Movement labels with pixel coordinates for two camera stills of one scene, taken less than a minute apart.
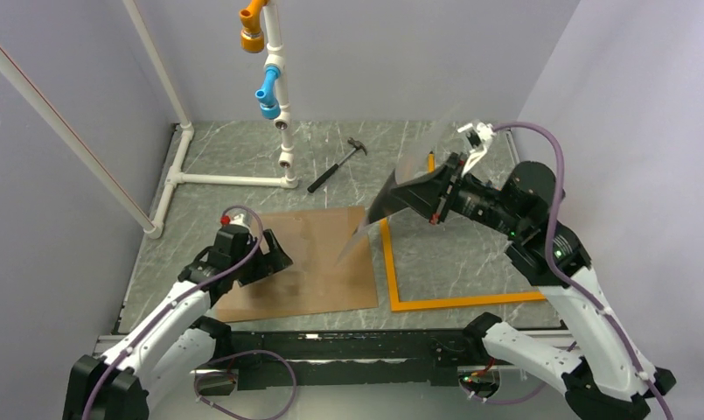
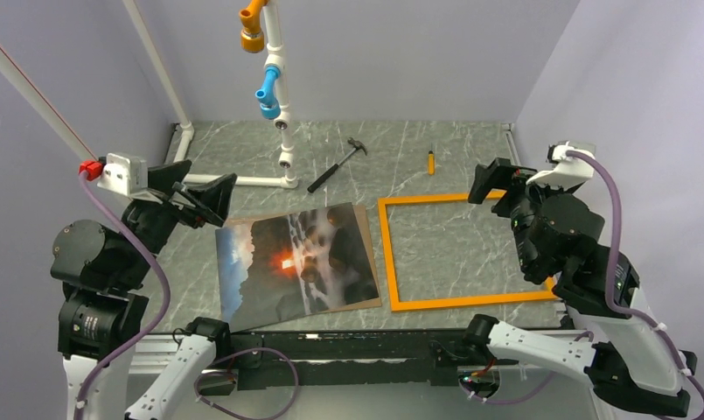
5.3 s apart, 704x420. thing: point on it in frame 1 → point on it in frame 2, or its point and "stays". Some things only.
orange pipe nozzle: (253, 38) stays
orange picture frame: (398, 304) stays
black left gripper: (273, 261) → (213, 197)
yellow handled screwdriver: (431, 163) stays
